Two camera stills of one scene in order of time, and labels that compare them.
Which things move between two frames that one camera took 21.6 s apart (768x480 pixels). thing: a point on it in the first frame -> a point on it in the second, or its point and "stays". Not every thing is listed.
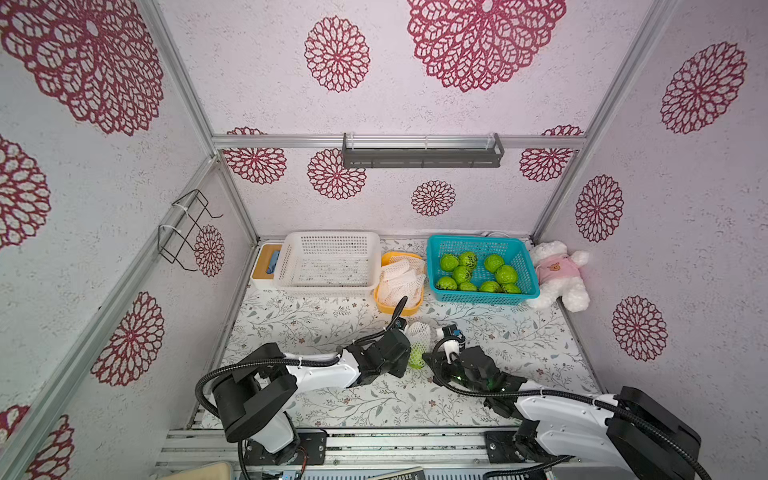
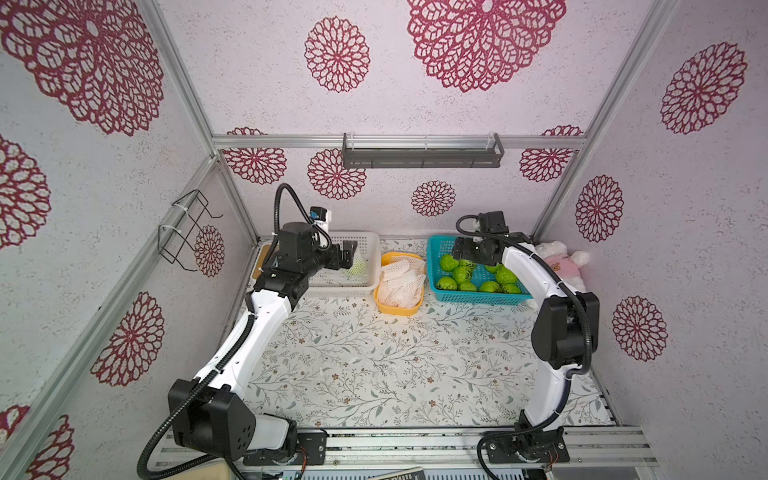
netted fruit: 419,334 -> 357,268
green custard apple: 506,274 stays
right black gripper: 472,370 -> 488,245
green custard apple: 416,358 -> 357,269
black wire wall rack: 176,243 stays
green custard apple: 461,274 stays
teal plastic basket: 480,269 stays
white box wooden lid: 263,273 stays
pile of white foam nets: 403,276 stays
